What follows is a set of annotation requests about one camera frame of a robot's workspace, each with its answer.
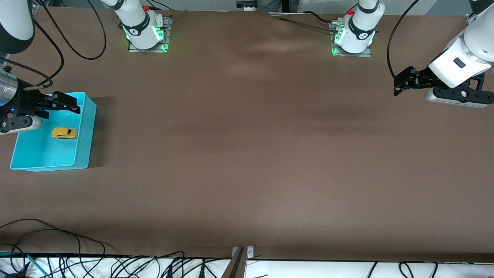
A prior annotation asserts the yellow beetle toy car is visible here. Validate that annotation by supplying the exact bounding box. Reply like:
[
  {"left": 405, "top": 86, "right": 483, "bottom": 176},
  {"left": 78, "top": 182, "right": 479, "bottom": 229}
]
[{"left": 52, "top": 127, "right": 78, "bottom": 140}]

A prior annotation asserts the turquoise plastic bin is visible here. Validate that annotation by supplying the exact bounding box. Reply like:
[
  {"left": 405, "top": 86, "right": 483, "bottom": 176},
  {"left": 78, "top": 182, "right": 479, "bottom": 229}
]
[{"left": 10, "top": 92, "right": 97, "bottom": 171}]

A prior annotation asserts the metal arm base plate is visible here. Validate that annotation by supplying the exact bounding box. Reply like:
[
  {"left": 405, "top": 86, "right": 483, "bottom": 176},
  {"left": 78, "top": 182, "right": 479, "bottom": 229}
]
[
  {"left": 331, "top": 21, "right": 373, "bottom": 58},
  {"left": 128, "top": 16, "right": 171, "bottom": 53}
]

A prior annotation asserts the metal mount bracket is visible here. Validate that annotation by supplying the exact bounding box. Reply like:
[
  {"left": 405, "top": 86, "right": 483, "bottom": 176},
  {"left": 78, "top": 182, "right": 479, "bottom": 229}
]
[{"left": 222, "top": 246, "right": 254, "bottom": 278}]

